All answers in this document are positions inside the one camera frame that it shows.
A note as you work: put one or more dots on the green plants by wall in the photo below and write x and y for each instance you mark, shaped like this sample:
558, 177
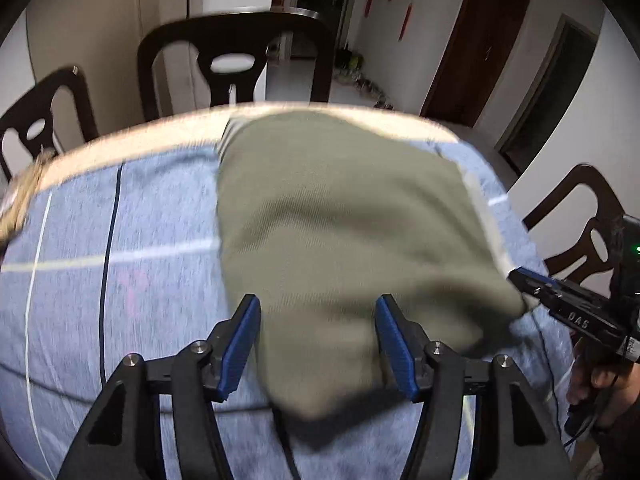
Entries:
360, 77

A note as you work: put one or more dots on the olive and white striped sweater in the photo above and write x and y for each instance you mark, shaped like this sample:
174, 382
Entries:
350, 210

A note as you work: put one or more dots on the person's right hand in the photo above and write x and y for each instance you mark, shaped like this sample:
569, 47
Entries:
607, 380

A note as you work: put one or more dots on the dark grey framed door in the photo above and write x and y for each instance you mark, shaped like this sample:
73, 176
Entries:
550, 90

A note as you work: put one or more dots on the dark wooden chair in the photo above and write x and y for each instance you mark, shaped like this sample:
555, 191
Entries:
75, 105
575, 185
240, 35

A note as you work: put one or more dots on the blue striped blanket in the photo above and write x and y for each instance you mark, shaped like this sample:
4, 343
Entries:
125, 310

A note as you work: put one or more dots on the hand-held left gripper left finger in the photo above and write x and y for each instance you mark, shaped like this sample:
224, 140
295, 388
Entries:
245, 345

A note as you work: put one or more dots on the person's right forearm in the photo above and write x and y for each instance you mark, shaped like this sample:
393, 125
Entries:
622, 452

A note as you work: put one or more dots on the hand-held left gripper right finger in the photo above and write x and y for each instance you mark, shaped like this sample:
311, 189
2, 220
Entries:
395, 350

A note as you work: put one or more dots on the dark brown door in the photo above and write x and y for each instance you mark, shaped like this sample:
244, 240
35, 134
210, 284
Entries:
475, 45

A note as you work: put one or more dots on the brown patterned cloth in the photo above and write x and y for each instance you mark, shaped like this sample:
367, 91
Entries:
20, 195

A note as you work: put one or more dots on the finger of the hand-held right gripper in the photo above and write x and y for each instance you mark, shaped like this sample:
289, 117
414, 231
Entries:
537, 295
532, 276

